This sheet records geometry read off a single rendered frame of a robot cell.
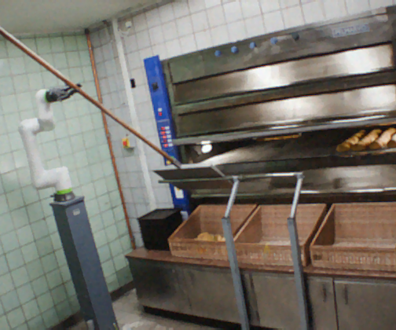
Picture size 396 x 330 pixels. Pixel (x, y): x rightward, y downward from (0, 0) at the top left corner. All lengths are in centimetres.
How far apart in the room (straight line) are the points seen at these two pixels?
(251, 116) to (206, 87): 45
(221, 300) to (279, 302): 48
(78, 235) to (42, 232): 57
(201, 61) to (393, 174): 167
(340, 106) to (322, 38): 47
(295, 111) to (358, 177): 63
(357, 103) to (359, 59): 29
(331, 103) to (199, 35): 115
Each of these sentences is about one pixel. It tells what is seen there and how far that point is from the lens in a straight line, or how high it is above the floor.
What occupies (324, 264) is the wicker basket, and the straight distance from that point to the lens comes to 287.
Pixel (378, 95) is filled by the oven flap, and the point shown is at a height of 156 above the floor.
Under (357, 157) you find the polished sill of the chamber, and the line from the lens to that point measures 310.
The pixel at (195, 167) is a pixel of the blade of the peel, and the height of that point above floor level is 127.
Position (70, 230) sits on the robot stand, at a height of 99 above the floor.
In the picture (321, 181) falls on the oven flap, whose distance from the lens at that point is 323.
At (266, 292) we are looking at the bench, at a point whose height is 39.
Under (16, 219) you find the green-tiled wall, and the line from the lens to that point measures 377.
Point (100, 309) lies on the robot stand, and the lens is 363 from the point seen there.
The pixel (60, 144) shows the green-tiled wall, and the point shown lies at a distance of 402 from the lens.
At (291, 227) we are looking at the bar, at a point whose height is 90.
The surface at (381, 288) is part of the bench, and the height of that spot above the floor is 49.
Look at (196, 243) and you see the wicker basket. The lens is 336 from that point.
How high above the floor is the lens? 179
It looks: 9 degrees down
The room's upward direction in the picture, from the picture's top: 11 degrees counter-clockwise
